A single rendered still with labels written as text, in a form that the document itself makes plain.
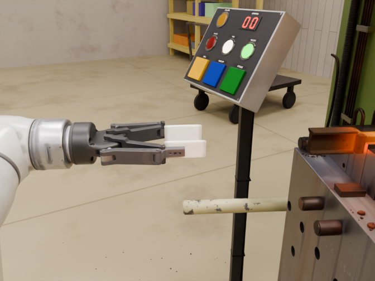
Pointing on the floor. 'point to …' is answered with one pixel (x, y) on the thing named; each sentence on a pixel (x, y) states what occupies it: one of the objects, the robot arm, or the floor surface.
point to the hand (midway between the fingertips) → (187, 140)
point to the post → (240, 189)
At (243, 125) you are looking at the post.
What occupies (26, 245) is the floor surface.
